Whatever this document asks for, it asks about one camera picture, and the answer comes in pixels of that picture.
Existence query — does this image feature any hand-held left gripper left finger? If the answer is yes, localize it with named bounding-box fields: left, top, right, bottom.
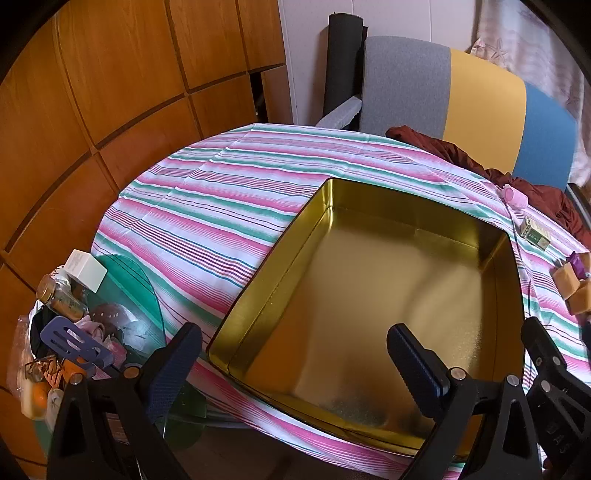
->
left=46, top=323, right=204, bottom=480

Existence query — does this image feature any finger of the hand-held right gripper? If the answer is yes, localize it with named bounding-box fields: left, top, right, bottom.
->
left=522, top=318, right=591, bottom=462

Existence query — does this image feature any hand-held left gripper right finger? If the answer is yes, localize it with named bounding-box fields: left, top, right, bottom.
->
left=387, top=323, right=543, bottom=480

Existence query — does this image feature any yellow sponge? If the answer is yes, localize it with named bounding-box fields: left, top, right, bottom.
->
left=551, top=265, right=580, bottom=301
left=568, top=279, right=591, bottom=317

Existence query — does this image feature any gold metal tin box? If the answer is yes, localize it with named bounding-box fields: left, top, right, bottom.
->
left=206, top=178, right=527, bottom=457

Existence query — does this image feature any purple packet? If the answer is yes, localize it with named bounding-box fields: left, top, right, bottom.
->
left=568, top=251, right=591, bottom=278

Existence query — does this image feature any brown perforated lid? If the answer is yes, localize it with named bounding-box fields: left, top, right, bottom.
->
left=90, top=302, right=134, bottom=333

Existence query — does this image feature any green glass turntable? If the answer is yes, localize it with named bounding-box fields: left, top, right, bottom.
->
left=88, top=254, right=208, bottom=425

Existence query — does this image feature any blue slotted spatula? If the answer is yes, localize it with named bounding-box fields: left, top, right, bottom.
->
left=41, top=316, right=116, bottom=374

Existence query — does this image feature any small green carton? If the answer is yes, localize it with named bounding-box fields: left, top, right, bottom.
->
left=519, top=217, right=552, bottom=249

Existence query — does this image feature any small plain white carton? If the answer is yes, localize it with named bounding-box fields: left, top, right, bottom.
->
left=65, top=249, right=106, bottom=292

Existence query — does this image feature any glass jar with gold lid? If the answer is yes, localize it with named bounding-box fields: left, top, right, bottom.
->
left=37, top=273, right=88, bottom=321

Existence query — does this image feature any orange fruit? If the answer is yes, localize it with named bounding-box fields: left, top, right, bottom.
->
left=25, top=381, right=51, bottom=409

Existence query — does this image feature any pink tissue packet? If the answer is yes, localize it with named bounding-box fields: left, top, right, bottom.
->
left=502, top=184, right=529, bottom=209

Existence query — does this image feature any pink green striped tablecloth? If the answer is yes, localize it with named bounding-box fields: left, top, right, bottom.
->
left=90, top=122, right=591, bottom=476

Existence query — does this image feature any dark red cloth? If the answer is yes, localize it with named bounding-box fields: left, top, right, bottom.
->
left=385, top=124, right=591, bottom=241

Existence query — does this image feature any grey yellow blue chair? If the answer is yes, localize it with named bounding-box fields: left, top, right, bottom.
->
left=316, top=36, right=580, bottom=192

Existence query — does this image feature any wooden panelled wardrobe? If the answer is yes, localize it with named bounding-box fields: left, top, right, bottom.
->
left=0, top=0, right=301, bottom=462

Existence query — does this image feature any patterned pink curtain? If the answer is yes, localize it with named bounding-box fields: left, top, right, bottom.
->
left=471, top=0, right=591, bottom=116

